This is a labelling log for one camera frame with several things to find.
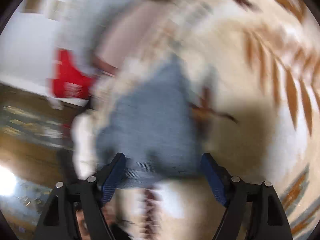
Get leaf pattern beige blanket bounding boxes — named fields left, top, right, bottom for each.
left=72, top=0, right=319, bottom=239

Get grey quilted cloth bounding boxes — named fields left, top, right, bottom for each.
left=59, top=0, right=139, bottom=68

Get blue denim pants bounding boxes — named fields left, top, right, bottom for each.
left=96, top=55, right=202, bottom=189

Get red printed bag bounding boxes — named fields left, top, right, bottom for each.
left=50, top=49, right=95, bottom=99

